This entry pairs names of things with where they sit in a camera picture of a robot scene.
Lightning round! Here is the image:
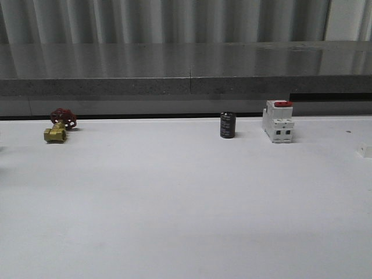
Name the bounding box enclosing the white circuit breaker red switch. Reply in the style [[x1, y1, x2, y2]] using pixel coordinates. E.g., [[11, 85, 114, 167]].
[[262, 100, 294, 144]]

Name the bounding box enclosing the black cylindrical capacitor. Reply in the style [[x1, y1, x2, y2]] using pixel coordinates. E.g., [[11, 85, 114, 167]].
[[220, 112, 236, 139]]

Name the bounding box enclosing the white half clamp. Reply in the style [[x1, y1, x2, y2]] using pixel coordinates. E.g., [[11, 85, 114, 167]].
[[357, 142, 372, 159]]

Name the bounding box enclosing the grey stone ledge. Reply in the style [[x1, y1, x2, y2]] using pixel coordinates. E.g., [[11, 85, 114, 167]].
[[1, 41, 371, 99]]

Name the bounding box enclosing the brass valve red handwheel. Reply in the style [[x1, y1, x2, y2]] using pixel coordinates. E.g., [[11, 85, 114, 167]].
[[44, 108, 77, 142]]

